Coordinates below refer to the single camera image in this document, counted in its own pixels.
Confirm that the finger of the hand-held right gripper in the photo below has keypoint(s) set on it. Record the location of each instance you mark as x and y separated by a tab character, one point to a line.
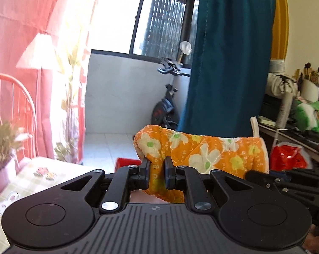
307	175
281	186

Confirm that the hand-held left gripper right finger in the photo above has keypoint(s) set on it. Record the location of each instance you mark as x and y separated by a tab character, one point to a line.
168	174

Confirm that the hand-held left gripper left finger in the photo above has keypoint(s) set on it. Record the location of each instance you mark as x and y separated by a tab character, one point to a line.
144	174

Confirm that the red cardboard box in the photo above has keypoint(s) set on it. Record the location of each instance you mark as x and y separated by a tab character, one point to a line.
125	164

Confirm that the orange floral oven mitt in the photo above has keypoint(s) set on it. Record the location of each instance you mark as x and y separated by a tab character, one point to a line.
201	148

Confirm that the red plastic bag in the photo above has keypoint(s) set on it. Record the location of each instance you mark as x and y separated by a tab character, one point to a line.
283	156

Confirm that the dark desk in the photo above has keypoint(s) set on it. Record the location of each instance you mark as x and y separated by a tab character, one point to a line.
307	143

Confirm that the green plush toy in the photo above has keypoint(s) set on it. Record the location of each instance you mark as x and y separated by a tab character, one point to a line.
306	113

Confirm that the black exercise bike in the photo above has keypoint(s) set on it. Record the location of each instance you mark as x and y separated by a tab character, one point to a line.
162	111

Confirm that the pale notebook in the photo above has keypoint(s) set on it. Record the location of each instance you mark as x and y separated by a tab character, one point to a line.
266	121

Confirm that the white spray can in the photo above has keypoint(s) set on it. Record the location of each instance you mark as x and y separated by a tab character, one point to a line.
285	111

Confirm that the checked bunny tablecloth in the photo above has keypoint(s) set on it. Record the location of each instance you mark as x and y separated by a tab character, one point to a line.
69	169

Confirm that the white brush holder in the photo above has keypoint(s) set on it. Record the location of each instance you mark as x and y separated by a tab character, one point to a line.
310	91

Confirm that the cream fabric bag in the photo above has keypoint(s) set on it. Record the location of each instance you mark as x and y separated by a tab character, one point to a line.
277	84

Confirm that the white round ornament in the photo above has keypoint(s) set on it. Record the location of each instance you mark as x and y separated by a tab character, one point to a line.
185	47

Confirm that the teal curtain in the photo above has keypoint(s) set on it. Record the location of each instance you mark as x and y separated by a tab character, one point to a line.
228	58

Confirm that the dark framed window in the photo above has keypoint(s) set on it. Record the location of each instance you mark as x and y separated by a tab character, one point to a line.
159	18

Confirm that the yellow curtain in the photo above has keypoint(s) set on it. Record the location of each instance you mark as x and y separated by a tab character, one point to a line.
279	18

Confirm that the pink printed backdrop cloth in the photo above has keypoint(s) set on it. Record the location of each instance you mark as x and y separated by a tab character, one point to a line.
16	18

